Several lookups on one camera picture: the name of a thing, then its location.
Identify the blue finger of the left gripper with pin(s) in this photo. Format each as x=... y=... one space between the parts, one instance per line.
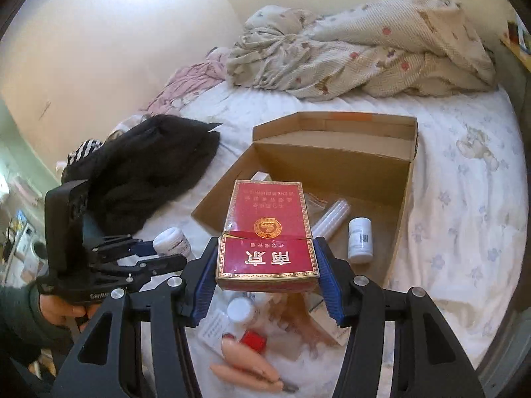
x=145 y=270
x=140 y=248

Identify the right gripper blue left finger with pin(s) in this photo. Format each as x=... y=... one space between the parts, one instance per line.
x=205 y=282

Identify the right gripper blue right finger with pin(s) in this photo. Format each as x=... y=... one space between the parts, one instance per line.
x=329 y=284

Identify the white lidded jar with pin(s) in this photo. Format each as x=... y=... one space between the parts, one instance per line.
x=172 y=242

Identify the red cigarette pack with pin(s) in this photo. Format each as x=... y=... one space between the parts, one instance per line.
x=266 y=244

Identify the pink handled pliers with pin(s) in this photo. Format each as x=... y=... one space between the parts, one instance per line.
x=246 y=368

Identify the person's left hand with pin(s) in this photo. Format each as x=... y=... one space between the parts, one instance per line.
x=55 y=311

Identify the beige cosmetic carton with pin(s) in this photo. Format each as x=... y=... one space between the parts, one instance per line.
x=312 y=320

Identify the white blue cap bottle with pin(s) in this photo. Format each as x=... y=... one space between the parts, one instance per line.
x=242 y=311

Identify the white pill bottle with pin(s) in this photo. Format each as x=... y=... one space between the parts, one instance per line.
x=360 y=241

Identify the white corn LED bulb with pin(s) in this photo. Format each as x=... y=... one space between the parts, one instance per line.
x=332 y=220

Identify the small red box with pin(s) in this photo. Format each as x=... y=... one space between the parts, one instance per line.
x=254 y=341

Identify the black clothing pile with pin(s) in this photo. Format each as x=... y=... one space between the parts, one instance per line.
x=131 y=177

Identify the brown cardboard box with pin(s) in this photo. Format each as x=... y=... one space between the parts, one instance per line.
x=364 y=158

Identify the white floral bed sheet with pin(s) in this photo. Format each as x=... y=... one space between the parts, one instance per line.
x=465 y=236

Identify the pink crumpled cloth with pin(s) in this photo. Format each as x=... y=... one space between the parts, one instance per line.
x=189 y=82

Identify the beige patterned quilt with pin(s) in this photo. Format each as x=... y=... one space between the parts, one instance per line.
x=384 y=47

